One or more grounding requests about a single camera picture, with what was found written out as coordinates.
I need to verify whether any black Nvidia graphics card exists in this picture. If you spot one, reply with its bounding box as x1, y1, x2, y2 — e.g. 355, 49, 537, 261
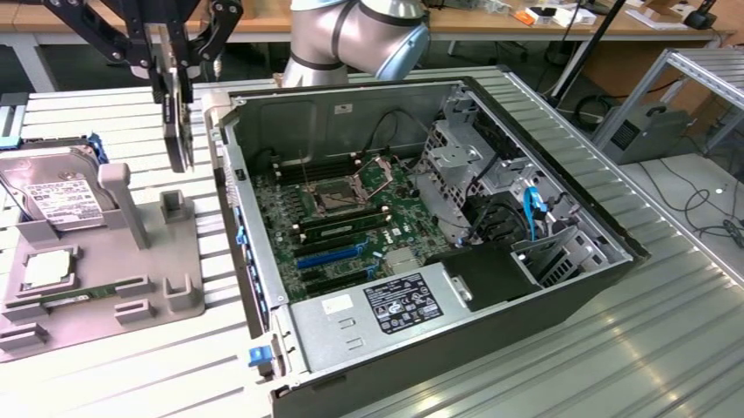
144, 24, 197, 174

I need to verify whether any grey aluminium stand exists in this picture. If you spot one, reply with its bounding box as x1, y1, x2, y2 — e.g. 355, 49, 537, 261
0, 91, 29, 139

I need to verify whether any blue disk caddy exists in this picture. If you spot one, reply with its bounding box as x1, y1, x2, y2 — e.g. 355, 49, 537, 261
0, 132, 109, 165

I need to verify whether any black RAM slot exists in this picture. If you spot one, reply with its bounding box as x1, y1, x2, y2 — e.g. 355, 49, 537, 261
277, 165, 359, 185
275, 156, 356, 174
291, 206, 390, 228

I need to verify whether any thin metal locking lever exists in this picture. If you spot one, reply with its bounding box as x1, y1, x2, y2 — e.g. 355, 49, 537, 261
295, 149, 309, 192

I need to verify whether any silver hard disk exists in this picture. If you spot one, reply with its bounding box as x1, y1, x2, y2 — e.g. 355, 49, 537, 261
0, 145, 117, 232

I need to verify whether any metal socket cover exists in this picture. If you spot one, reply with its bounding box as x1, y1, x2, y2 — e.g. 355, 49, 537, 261
351, 157, 402, 204

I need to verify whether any CPU socket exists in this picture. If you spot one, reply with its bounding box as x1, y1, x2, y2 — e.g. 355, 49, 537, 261
309, 176, 372, 217

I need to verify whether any blue expansion card retainer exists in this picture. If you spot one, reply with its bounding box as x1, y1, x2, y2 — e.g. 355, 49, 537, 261
231, 204, 273, 326

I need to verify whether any long wooden desk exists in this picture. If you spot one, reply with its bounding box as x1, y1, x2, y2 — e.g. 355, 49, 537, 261
0, 0, 737, 92

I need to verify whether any green RAM stick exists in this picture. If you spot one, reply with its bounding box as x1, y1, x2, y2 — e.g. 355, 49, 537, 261
10, 282, 126, 308
300, 214, 390, 241

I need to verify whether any long black expansion slot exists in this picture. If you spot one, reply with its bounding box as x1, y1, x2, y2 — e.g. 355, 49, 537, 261
291, 238, 364, 260
304, 270, 374, 296

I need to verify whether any green motherboard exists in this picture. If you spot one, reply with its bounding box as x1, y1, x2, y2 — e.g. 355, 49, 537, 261
249, 152, 460, 304

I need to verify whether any blue expansion slot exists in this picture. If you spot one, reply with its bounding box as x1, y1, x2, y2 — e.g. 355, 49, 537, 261
295, 248, 364, 270

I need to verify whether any silver CPU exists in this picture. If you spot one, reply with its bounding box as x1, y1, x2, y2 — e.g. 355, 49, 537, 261
21, 250, 76, 291

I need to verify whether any grey parts rack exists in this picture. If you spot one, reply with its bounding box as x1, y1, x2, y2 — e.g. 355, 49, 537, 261
0, 160, 205, 365

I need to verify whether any silver metal drive cage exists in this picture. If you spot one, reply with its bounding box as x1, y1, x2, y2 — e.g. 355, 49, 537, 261
416, 82, 527, 230

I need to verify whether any silver chipset heat sink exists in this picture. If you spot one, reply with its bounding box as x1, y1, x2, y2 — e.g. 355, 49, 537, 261
382, 248, 423, 273

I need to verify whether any white and black box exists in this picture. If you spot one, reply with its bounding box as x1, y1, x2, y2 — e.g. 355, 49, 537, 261
525, 5, 598, 27

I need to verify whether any black tripod pole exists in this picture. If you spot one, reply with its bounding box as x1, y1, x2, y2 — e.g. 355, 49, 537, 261
545, 0, 629, 108

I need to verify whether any silver power supply unit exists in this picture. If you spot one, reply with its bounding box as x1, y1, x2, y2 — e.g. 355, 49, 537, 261
288, 262, 475, 375

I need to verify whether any black plastic box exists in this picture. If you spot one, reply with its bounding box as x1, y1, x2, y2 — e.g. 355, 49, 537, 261
440, 243, 545, 313

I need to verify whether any blue case latch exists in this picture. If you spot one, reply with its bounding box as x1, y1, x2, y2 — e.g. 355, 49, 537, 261
243, 344, 273, 367

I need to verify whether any flat white cardboard sheet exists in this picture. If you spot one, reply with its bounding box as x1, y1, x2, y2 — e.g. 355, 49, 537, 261
623, 8, 691, 30

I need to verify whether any small brown cardboard box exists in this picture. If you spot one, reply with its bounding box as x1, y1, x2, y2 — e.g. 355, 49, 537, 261
642, 0, 685, 19

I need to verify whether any silver disk bay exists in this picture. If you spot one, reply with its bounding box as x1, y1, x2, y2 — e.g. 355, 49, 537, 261
510, 226, 617, 291

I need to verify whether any dark grey control box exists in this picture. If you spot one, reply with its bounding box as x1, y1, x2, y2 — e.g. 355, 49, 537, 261
606, 104, 708, 165

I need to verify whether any black desk device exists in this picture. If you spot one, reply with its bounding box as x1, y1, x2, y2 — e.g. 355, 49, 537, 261
681, 0, 721, 30

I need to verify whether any black open PC case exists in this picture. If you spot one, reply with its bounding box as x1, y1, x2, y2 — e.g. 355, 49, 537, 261
200, 76, 650, 418

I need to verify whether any black wire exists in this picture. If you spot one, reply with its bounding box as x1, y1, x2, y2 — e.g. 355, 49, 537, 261
363, 109, 435, 158
463, 198, 527, 247

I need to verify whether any blue wire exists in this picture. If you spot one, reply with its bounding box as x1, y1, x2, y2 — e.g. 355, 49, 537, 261
522, 185, 551, 243

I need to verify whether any aluminium profile frame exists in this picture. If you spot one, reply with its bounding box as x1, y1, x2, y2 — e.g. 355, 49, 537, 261
589, 47, 744, 153

